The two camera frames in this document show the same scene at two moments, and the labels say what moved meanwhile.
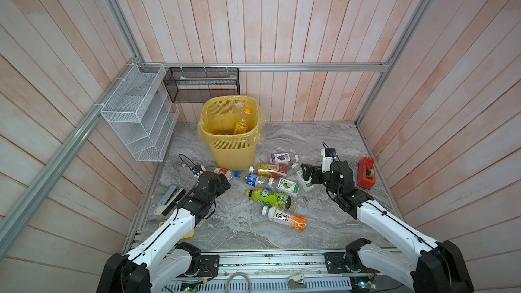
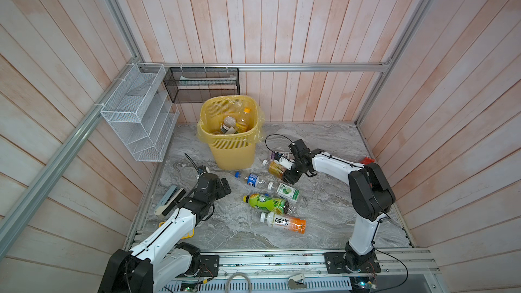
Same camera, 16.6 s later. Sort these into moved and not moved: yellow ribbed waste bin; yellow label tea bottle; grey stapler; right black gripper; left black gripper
Moved: right black gripper
Not moved: left black gripper; yellow ribbed waste bin; yellow label tea bottle; grey stapler
